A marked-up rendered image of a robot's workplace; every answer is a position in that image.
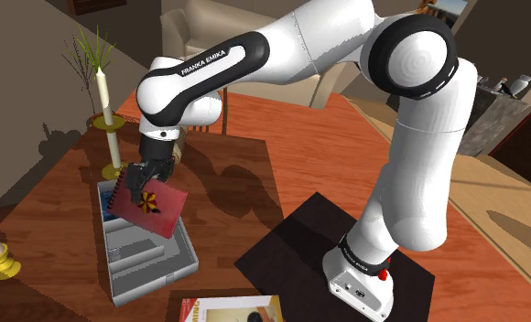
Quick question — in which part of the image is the white and red magazine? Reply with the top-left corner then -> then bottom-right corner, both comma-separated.
178,295 -> 285,322

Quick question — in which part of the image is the grey cabinet with figures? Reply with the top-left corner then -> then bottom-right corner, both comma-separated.
456,74 -> 531,157

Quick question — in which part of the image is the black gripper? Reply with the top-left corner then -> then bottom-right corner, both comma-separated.
125,133 -> 178,205

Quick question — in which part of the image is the blue patterned flat item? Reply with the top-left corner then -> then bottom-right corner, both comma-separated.
100,190 -> 120,222

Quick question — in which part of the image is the brown wooden table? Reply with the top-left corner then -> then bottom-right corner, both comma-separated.
0,120 -> 287,322

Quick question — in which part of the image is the green grass plant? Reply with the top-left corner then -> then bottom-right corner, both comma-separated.
61,24 -> 117,118

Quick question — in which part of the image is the red spiral notebook with flower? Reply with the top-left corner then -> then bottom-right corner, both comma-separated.
105,166 -> 190,240

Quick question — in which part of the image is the dark robot stand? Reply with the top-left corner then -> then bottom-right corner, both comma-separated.
233,191 -> 437,322

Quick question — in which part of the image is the tall white candle yellow holder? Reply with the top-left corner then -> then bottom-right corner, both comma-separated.
89,66 -> 129,181

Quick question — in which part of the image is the wooden chair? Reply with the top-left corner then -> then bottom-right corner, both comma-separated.
186,87 -> 230,135

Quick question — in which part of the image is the dark wooden furniture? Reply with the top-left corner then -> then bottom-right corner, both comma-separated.
488,94 -> 531,196

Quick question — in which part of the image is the grey open storage box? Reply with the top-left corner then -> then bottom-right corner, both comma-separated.
96,178 -> 200,308

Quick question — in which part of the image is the beige armchair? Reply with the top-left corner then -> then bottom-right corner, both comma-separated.
159,0 -> 348,111

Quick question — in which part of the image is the framed wall picture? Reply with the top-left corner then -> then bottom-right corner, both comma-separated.
416,0 -> 470,30

